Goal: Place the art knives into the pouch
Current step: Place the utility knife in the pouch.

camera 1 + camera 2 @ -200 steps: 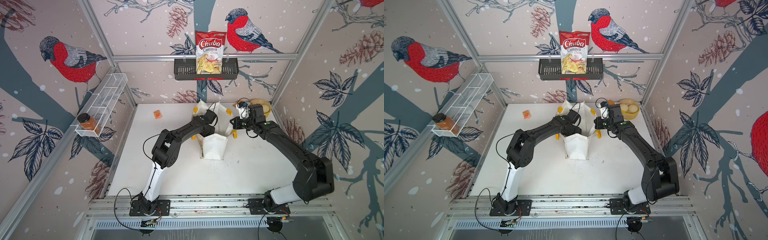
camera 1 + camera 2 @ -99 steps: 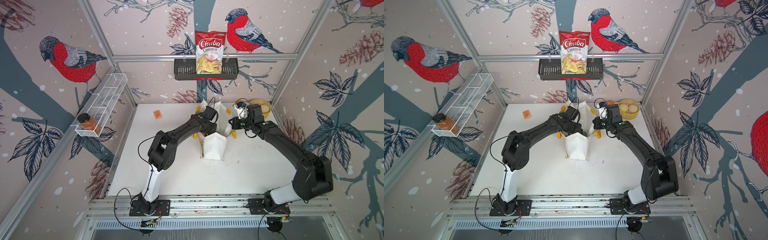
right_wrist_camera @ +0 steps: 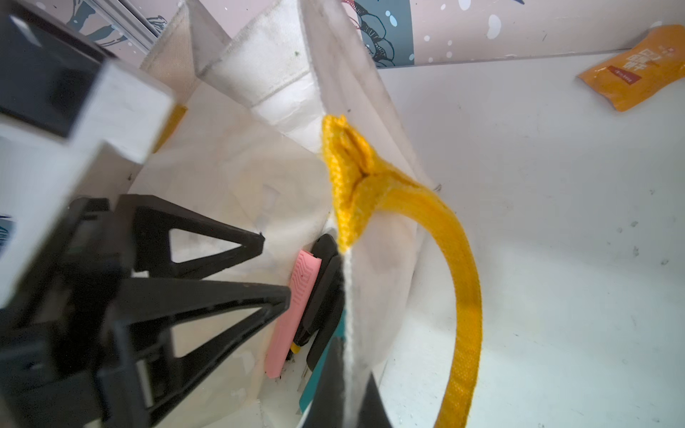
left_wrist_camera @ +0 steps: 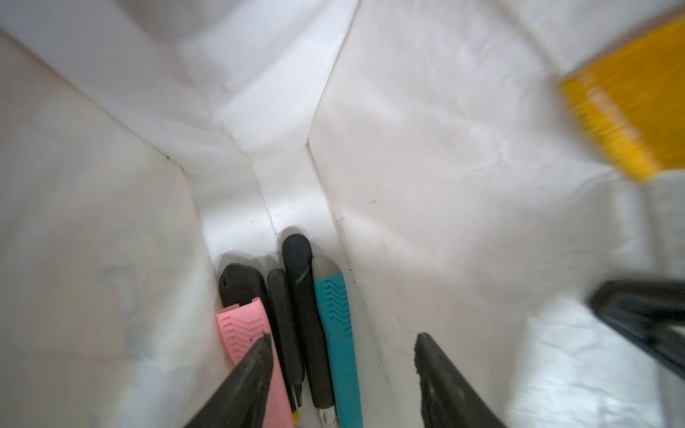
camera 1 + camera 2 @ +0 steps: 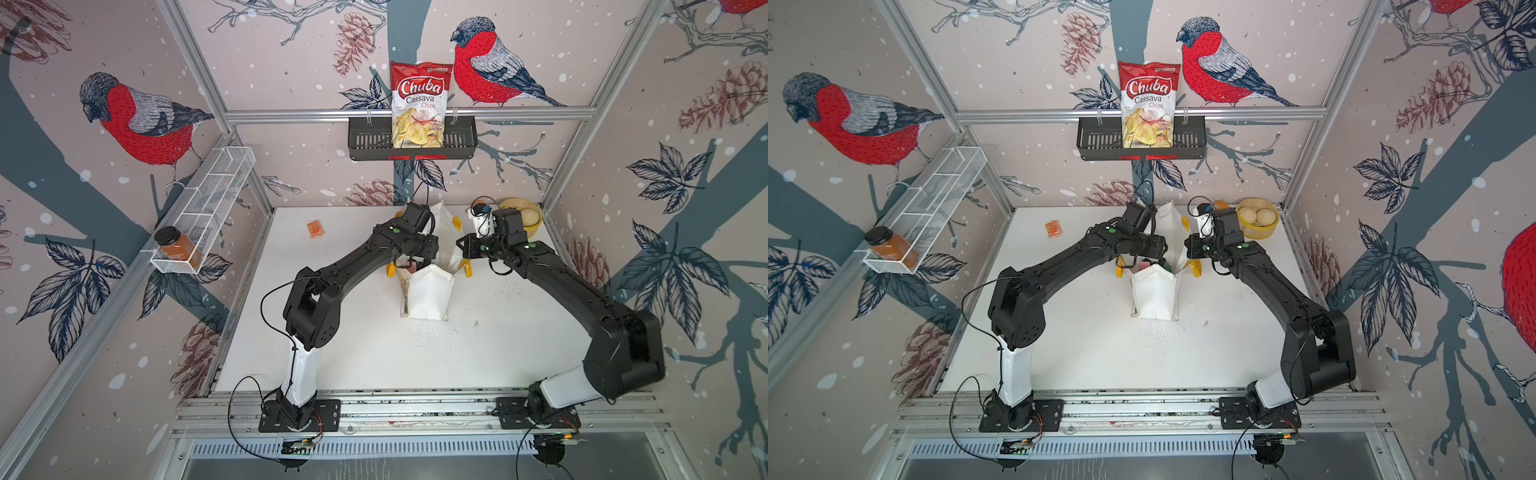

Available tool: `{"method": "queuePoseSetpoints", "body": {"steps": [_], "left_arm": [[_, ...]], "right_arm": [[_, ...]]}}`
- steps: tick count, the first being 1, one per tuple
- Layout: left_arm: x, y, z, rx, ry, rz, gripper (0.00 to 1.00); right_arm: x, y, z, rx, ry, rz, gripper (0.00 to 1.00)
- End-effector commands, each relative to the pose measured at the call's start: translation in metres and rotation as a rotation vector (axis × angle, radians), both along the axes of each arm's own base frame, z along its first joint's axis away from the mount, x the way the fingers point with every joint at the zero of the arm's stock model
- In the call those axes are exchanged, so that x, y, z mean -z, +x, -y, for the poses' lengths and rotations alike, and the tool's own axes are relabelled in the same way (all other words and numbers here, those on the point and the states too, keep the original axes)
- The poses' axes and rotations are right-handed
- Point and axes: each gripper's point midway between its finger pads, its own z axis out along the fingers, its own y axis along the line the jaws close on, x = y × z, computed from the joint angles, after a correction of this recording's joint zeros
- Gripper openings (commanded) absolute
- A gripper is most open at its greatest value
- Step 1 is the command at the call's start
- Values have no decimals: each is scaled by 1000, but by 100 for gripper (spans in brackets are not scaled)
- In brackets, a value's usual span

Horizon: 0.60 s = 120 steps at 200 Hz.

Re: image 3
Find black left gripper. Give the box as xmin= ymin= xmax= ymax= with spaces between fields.
xmin=1 ymin=198 xmax=291 ymax=427

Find white tote pouch yellow handles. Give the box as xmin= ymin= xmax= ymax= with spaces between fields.
xmin=132 ymin=1 xmax=483 ymax=427

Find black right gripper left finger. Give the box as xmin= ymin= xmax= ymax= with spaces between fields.
xmin=303 ymin=337 xmax=344 ymax=428

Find orange sachet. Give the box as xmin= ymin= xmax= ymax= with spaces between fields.
xmin=578 ymin=25 xmax=684 ymax=112

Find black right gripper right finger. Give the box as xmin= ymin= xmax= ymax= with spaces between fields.
xmin=357 ymin=375 xmax=392 ymax=428

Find pink art knife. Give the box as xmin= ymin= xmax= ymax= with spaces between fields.
xmin=264 ymin=251 xmax=321 ymax=379

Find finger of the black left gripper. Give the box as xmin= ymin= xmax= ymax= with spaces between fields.
xmin=130 ymin=194 xmax=265 ymax=279

